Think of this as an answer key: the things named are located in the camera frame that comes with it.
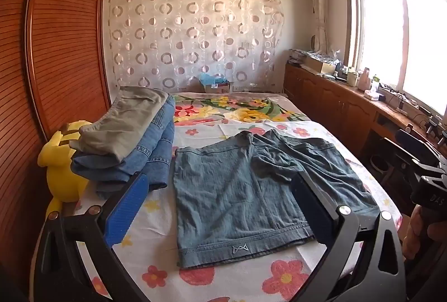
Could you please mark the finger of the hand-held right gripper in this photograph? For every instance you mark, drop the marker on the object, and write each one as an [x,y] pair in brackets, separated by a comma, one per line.
[401,152]
[407,138]

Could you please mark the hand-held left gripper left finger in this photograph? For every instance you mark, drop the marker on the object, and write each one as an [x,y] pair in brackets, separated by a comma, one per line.
[122,209]

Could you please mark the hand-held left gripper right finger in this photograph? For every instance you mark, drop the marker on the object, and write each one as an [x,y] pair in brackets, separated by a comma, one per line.
[312,209]

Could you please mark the grey-blue short pants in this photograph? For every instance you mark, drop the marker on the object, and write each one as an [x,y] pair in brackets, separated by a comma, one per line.
[223,190]

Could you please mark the folded khaki pants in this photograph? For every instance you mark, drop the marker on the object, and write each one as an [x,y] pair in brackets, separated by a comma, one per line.
[118,120]

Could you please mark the person's right hand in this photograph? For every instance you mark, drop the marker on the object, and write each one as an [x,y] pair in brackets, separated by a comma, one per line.
[417,223]

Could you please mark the round waste bin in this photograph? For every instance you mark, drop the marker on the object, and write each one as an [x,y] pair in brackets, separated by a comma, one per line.
[380,165]

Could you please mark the folded blue jeans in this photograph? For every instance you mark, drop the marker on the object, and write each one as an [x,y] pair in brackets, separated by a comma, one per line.
[146,158]

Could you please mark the white tissue box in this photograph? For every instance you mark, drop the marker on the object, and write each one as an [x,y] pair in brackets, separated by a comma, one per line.
[371,95]

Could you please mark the pink bottle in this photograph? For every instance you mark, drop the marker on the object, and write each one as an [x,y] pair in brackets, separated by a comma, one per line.
[365,79]

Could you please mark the yellow plush toy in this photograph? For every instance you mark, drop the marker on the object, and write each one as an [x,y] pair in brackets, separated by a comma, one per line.
[61,169]

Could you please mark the white canister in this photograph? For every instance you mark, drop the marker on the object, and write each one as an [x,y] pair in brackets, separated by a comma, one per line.
[352,78]

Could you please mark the long wooden cabinet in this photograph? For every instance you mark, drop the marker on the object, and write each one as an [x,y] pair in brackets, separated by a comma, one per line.
[331,99]

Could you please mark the wooden framed window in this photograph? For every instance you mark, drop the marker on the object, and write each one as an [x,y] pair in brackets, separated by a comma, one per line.
[401,36]

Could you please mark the beige cardboard box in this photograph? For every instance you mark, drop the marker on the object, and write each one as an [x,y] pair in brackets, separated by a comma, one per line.
[320,65]

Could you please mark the white strawberry flower bed sheet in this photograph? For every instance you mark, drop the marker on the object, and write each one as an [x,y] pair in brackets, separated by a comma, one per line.
[216,284]

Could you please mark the colourful floral blanket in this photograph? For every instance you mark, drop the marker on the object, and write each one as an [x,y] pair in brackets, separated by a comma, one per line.
[237,108]

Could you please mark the small round mirror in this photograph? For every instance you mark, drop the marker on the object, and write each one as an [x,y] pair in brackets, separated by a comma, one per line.
[313,40]

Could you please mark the stack of small boxes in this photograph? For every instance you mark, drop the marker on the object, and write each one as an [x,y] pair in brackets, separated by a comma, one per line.
[297,57]

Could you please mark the cardboard box with blue cloth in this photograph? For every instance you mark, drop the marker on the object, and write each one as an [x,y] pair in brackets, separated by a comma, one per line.
[214,83]

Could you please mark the white window curtain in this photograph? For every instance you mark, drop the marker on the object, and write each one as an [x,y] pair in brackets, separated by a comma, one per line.
[318,1]

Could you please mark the sheer circle-patterned curtain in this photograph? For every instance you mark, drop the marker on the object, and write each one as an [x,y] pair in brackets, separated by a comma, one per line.
[188,33]

